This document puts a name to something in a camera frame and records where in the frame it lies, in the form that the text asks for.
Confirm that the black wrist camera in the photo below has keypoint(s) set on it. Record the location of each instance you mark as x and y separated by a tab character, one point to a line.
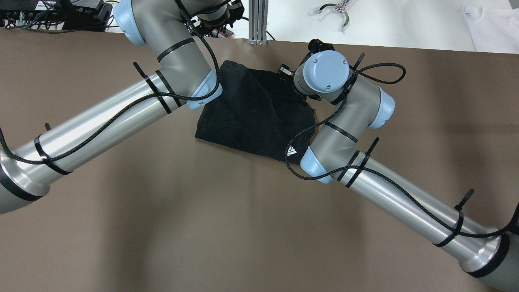
316	45
234	10

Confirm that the white folded cloth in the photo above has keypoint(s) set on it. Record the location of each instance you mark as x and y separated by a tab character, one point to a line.
493	30

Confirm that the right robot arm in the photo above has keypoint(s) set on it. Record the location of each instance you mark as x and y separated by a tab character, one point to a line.
454	128

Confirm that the orange grey USB hub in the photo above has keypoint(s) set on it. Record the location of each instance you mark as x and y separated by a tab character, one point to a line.
222	32

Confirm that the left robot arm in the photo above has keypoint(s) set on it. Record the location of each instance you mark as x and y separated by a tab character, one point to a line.
185	78

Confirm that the aluminium frame post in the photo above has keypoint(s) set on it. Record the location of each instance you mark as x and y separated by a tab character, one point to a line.
258	15

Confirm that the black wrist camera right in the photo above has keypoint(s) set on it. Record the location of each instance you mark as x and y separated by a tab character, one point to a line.
316	45

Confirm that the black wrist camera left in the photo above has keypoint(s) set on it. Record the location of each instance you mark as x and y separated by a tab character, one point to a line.
234	10

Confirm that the black graphic t-shirt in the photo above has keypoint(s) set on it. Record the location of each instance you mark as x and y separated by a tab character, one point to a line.
258	112

